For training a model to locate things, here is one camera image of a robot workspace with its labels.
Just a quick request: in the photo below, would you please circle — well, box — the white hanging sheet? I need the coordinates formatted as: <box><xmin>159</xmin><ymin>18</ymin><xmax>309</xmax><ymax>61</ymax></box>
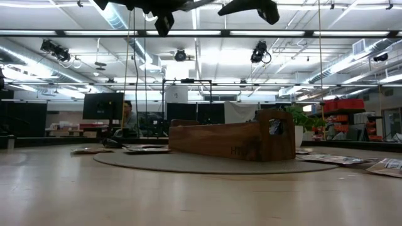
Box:
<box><xmin>224</xmin><ymin>100</ymin><xmax>261</xmax><ymax>125</ymax></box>

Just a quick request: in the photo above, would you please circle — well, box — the thin black overhead rail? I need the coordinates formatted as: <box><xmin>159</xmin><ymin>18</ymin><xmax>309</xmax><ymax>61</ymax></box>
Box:
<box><xmin>9</xmin><ymin>82</ymin><xmax>402</xmax><ymax>87</ymax></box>

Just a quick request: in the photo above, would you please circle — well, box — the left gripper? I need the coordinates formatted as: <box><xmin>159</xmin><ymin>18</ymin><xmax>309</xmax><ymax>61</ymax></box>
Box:
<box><xmin>93</xmin><ymin>0</ymin><xmax>215</xmax><ymax>38</ymax></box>

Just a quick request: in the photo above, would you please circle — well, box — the small black rounded object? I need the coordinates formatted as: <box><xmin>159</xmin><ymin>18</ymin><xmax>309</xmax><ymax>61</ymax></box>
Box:
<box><xmin>102</xmin><ymin>137</ymin><xmax>126</xmax><ymax>149</ymax></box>

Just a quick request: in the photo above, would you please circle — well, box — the black aluminium table frame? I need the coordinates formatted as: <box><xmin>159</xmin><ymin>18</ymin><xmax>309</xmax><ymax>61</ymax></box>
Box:
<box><xmin>0</xmin><ymin>136</ymin><xmax>402</xmax><ymax>154</ymax></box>

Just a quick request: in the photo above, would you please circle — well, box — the black metal frame stand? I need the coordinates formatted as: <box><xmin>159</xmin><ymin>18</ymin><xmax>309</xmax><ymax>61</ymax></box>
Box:
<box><xmin>161</xmin><ymin>78</ymin><xmax>213</xmax><ymax>137</ymax></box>

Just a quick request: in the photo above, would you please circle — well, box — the wooden tea organiser box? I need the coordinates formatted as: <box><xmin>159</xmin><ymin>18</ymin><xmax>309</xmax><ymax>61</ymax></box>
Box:
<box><xmin>168</xmin><ymin>109</ymin><xmax>296</xmax><ymax>163</ymax></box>

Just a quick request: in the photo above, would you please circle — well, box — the black hanging cable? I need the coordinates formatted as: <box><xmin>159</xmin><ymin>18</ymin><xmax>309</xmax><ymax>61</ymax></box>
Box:
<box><xmin>133</xmin><ymin>8</ymin><xmax>141</xmax><ymax>137</ymax></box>

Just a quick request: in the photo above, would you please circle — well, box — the white square column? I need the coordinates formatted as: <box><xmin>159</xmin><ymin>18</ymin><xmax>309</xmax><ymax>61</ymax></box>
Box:
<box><xmin>165</xmin><ymin>85</ymin><xmax>189</xmax><ymax>104</ymax></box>

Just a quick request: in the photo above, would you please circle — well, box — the black ceiling spotlight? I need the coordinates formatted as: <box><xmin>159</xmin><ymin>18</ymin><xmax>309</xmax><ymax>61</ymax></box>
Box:
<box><xmin>40</xmin><ymin>39</ymin><xmax>72</xmax><ymax>63</ymax></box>

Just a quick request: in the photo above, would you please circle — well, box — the person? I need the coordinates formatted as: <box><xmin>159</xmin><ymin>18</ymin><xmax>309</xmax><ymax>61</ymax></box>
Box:
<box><xmin>121</xmin><ymin>100</ymin><xmax>139</xmax><ymax>137</ymax></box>

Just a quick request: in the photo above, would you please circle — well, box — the black computer monitor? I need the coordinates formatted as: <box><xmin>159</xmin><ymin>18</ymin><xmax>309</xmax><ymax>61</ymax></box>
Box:
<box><xmin>82</xmin><ymin>92</ymin><xmax>125</xmax><ymax>126</ymax></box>

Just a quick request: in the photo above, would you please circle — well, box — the round grey placemat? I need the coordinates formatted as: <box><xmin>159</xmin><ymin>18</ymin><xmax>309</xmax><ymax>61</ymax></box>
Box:
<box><xmin>93</xmin><ymin>146</ymin><xmax>340</xmax><ymax>175</ymax></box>

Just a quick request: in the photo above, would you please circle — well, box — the vanilla caramel tea packet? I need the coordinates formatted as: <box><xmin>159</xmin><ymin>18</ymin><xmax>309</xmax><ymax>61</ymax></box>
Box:
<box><xmin>298</xmin><ymin>153</ymin><xmax>374</xmax><ymax>166</ymax></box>
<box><xmin>366</xmin><ymin>158</ymin><xmax>402</xmax><ymax>179</ymax></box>
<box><xmin>70</xmin><ymin>147</ymin><xmax>114</xmax><ymax>155</ymax></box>

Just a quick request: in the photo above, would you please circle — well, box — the round black ceiling camera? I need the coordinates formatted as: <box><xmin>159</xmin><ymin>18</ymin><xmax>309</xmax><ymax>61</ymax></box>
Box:
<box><xmin>174</xmin><ymin>48</ymin><xmax>188</xmax><ymax>63</ymax></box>

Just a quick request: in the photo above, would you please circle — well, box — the black overhead light bar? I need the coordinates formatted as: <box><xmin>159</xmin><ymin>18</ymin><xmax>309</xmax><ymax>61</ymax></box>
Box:
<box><xmin>0</xmin><ymin>28</ymin><xmax>402</xmax><ymax>39</ymax></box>

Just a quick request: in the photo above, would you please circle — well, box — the thin dark hanging cable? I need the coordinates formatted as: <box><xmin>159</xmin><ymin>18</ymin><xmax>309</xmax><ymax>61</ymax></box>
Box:
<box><xmin>143</xmin><ymin>14</ymin><xmax>148</xmax><ymax>137</ymax></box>
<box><xmin>317</xmin><ymin>0</ymin><xmax>324</xmax><ymax>106</ymax></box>

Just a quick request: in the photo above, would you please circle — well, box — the small black ceiling camera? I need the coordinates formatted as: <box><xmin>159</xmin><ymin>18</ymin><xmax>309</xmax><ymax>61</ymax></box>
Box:
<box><xmin>372</xmin><ymin>52</ymin><xmax>389</xmax><ymax>63</ymax></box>

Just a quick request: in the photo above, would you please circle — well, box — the black camera with cable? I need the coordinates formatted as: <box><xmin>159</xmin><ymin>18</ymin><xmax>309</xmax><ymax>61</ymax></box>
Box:
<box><xmin>250</xmin><ymin>40</ymin><xmax>273</xmax><ymax>65</ymax></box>

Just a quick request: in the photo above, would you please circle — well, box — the green plant in white pot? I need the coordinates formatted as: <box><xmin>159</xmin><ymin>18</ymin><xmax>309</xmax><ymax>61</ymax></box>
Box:
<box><xmin>284</xmin><ymin>105</ymin><xmax>327</xmax><ymax>148</ymax></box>

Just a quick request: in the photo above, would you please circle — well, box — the shelf with orange bins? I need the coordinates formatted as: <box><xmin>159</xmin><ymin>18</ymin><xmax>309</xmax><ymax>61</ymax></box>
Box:
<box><xmin>323</xmin><ymin>109</ymin><xmax>384</xmax><ymax>142</ymax></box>

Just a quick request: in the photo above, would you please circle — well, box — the yellowish hanging cable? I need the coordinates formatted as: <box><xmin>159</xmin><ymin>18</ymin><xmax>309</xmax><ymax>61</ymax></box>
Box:
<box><xmin>121</xmin><ymin>9</ymin><xmax>132</xmax><ymax>134</ymax></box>

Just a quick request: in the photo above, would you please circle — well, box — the red storage bin row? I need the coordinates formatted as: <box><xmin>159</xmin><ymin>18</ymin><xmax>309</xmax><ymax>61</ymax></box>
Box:
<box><xmin>322</xmin><ymin>99</ymin><xmax>366</xmax><ymax>113</ymax></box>

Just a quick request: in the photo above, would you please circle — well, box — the light wooden desk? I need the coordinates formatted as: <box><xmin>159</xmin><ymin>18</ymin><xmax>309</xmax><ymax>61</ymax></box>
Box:
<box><xmin>45</xmin><ymin>121</ymin><xmax>98</xmax><ymax>138</ymax></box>

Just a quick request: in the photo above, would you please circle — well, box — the black partition panel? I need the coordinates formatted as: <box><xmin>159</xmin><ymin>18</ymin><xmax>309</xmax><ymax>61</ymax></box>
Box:
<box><xmin>166</xmin><ymin>102</ymin><xmax>225</xmax><ymax>137</ymax></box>
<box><xmin>0</xmin><ymin>100</ymin><xmax>48</xmax><ymax>138</ymax></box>

